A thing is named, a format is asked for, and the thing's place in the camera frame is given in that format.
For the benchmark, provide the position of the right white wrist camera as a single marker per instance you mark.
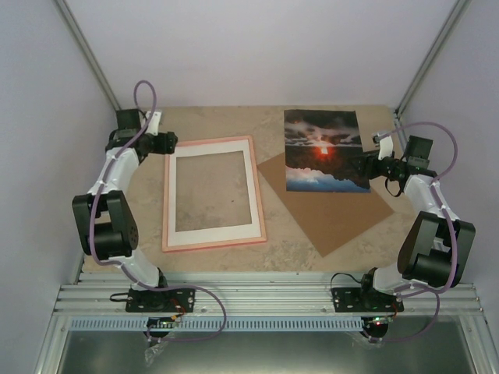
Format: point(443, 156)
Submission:
point(384, 143)

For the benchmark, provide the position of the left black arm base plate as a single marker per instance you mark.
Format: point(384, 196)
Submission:
point(179, 301)

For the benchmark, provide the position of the clear plastic frame sheet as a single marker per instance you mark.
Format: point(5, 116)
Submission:
point(211, 192)

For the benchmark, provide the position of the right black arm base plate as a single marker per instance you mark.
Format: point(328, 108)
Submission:
point(351, 298)

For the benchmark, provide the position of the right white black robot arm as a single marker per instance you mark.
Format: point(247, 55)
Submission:
point(435, 251)

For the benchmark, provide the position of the aluminium rail bed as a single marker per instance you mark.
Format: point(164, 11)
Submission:
point(247, 294)

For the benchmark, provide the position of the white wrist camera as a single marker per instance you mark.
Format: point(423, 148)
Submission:
point(384, 143)
point(153, 119)

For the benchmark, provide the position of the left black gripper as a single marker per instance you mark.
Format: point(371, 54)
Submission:
point(168, 145)

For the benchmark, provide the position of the sunset landscape photo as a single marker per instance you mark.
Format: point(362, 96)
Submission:
point(318, 145)

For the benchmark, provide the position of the right aluminium corner post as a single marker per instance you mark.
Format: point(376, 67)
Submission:
point(457, 12)

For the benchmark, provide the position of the left aluminium corner post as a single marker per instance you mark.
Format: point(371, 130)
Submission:
point(78, 36)

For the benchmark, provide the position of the white mat board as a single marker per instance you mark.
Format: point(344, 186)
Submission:
point(212, 195)

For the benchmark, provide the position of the aluminium corner post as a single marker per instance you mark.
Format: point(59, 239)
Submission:
point(457, 12)
point(78, 36)

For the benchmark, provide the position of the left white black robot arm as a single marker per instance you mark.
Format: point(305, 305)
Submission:
point(106, 227)

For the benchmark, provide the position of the grey slotted cable duct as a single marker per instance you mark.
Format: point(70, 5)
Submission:
point(210, 324)

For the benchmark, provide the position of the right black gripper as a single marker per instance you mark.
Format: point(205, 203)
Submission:
point(366, 160)

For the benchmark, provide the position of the brown cardboard backing board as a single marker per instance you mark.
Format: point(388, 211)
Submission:
point(328, 219)

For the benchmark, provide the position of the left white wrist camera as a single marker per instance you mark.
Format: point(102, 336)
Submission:
point(153, 119)

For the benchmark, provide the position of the pink wooden picture frame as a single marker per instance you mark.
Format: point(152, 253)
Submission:
point(212, 238)

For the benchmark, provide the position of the crumpled clear plastic wrap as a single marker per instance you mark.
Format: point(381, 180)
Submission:
point(152, 352)

